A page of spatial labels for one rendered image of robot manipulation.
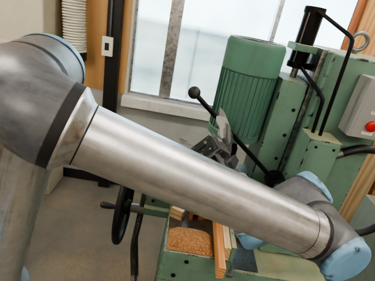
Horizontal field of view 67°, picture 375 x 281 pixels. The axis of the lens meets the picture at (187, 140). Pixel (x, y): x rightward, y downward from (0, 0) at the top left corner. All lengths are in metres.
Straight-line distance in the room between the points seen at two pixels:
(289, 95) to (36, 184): 0.69
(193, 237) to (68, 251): 1.33
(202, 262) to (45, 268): 1.30
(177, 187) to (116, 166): 0.08
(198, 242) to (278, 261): 0.36
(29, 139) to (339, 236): 0.48
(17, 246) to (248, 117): 0.66
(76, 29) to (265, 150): 1.56
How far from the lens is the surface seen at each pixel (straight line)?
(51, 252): 2.14
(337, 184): 1.05
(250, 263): 1.10
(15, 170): 0.56
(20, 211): 0.62
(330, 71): 0.88
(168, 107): 2.22
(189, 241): 0.91
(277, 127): 0.93
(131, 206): 1.16
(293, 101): 0.91
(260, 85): 0.87
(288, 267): 1.16
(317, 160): 0.87
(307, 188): 0.66
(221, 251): 0.90
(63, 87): 0.36
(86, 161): 0.37
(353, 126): 0.89
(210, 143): 0.72
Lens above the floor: 1.56
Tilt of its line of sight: 25 degrees down
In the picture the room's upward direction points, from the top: 11 degrees clockwise
